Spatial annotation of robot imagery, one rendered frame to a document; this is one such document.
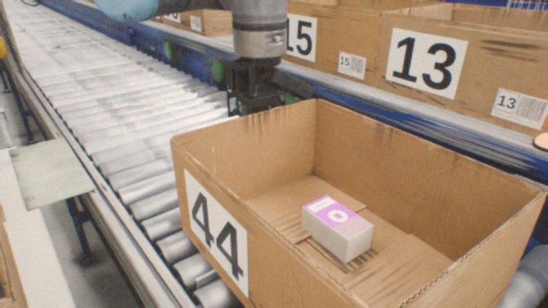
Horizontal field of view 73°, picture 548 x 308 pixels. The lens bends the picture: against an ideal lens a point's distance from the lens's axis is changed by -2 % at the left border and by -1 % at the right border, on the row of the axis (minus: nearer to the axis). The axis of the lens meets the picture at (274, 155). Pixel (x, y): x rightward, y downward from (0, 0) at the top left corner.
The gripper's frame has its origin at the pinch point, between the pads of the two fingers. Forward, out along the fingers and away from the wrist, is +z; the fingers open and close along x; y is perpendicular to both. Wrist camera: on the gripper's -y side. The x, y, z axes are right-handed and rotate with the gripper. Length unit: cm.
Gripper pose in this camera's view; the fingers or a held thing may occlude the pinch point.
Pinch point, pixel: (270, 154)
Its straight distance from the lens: 74.5
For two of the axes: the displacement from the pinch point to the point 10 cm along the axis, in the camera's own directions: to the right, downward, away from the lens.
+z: 0.0, 8.8, 4.7
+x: 6.2, 3.7, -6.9
